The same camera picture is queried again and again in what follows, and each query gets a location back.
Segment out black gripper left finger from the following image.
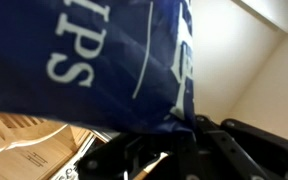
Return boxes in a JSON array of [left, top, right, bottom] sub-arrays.
[[77, 133, 185, 180]]

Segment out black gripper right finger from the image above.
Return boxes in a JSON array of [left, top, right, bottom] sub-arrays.
[[194, 115, 288, 180]]

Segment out blue potato chips bag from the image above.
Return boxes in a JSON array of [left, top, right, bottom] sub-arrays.
[[0, 0, 197, 135]]

